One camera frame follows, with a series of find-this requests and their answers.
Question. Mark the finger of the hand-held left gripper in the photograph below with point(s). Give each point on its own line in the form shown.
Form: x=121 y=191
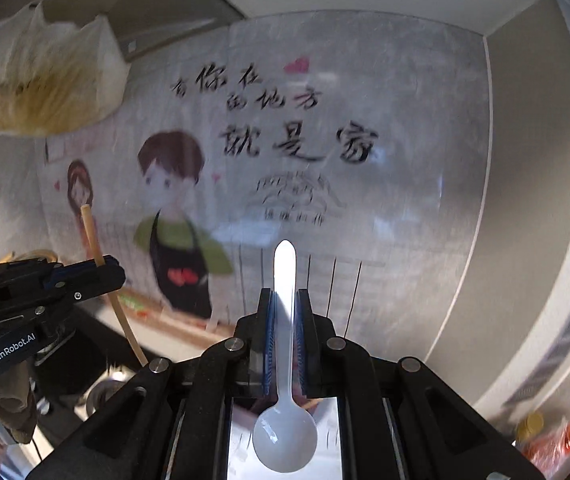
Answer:
x=95 y=290
x=112 y=267

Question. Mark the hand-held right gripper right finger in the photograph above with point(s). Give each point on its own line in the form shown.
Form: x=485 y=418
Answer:
x=301 y=355

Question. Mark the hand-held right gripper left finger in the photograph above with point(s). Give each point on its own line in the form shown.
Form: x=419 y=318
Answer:
x=268 y=350

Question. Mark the wooden chopstick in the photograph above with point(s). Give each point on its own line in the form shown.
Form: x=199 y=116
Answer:
x=90 y=235

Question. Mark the white plastic spoon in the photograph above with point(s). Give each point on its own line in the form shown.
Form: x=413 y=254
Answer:
x=285 y=435

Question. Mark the person's left hand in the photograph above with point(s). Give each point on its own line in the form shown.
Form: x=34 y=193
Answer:
x=15 y=400

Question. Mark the black gas stove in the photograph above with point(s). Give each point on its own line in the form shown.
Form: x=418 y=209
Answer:
x=65 y=370

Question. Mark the green and white tablecloth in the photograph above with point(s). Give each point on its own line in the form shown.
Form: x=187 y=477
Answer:
x=242 y=440

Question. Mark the greasy white hood paper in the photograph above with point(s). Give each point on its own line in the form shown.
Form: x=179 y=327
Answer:
x=40 y=75

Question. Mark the chili flakes jar yellow lid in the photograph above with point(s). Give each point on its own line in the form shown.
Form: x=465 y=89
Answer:
x=530 y=425

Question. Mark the white vent grille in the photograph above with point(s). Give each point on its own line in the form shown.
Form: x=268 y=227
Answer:
x=565 y=330

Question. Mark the grey range hood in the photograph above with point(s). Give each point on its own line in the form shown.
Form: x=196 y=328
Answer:
x=165 y=5

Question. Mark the cartoon couple wall poster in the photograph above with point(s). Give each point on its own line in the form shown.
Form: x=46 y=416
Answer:
x=175 y=240

